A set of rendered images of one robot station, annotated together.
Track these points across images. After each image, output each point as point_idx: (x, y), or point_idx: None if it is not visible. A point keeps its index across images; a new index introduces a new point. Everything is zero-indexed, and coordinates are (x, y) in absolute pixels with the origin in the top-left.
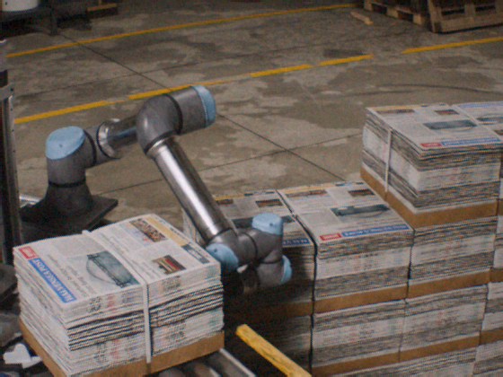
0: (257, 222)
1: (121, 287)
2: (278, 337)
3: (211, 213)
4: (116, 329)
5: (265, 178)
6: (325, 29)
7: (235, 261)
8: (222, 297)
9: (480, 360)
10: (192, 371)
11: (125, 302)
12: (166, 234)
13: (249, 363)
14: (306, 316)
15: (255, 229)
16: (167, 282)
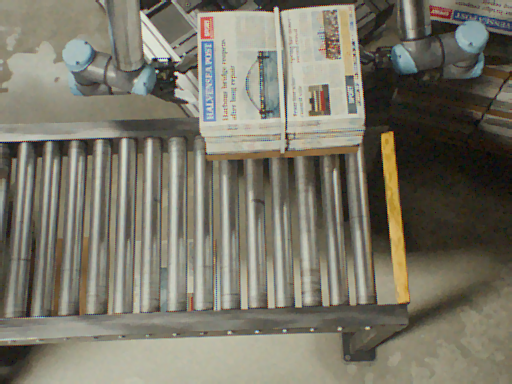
0: (459, 34)
1: (261, 118)
2: (466, 82)
3: (413, 17)
4: (253, 137)
5: None
6: None
7: (414, 71)
8: (362, 132)
9: None
10: (321, 163)
11: (262, 128)
12: (343, 50)
13: (433, 87)
14: (500, 78)
15: (454, 39)
16: (306, 122)
